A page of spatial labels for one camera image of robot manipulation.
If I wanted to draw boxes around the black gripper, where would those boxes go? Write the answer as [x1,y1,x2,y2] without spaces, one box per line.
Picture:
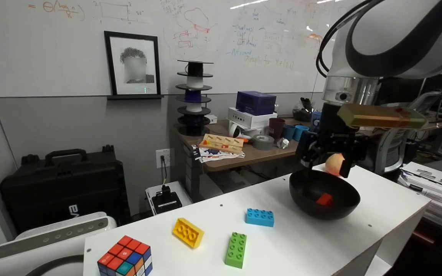
[297,101,360,179]

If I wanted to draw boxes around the red Lego brick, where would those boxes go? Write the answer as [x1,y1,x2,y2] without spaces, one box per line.
[315,191,337,208]

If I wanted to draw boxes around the blue Lego brick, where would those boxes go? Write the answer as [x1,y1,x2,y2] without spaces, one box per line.
[245,207,278,228]

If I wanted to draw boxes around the green Lego brick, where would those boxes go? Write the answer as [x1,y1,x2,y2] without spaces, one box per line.
[223,231,249,271]

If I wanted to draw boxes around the yellow Lego brick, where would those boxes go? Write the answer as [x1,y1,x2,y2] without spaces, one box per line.
[171,216,206,251]

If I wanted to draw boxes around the black bowl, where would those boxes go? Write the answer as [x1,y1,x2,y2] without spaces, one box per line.
[289,168,363,222]

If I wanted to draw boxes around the toy peach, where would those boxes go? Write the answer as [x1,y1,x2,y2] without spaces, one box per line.
[324,151,347,178]

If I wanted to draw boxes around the white cardboard box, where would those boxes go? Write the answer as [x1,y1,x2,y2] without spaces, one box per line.
[226,105,280,132]

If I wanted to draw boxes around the wooden desk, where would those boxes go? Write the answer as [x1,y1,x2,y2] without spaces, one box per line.
[177,121,306,199]

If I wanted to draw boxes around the purple box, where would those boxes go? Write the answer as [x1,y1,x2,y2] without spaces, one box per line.
[235,89,278,116]

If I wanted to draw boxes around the wooden puzzle board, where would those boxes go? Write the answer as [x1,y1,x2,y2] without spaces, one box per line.
[199,132,248,156]

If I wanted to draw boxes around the printed papers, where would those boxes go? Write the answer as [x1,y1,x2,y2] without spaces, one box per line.
[194,144,248,165]

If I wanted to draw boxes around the stack of filament spools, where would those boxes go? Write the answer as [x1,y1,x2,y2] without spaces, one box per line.
[174,58,217,138]

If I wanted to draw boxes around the black charger on white box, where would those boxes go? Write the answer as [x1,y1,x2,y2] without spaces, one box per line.
[145,179,195,216]

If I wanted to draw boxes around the black framed portrait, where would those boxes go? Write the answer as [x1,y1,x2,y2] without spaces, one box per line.
[103,29,165,101]

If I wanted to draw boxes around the Rubik's cube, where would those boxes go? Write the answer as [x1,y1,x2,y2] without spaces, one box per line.
[96,234,156,276]

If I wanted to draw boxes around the black hard carrying case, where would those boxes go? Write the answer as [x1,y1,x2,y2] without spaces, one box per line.
[0,144,131,234]

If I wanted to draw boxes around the whiteboard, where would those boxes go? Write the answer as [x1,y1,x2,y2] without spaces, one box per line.
[0,0,366,99]

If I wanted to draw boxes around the white and grey device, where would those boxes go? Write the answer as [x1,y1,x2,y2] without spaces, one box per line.
[0,210,119,276]

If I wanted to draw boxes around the grey duct tape roll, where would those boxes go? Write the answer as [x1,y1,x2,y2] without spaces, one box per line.
[251,132,278,151]

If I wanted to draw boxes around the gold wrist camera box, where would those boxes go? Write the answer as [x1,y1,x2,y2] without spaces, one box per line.
[337,102,430,130]

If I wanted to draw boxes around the white wall outlet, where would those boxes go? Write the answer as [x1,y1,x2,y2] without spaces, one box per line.
[154,147,174,170]

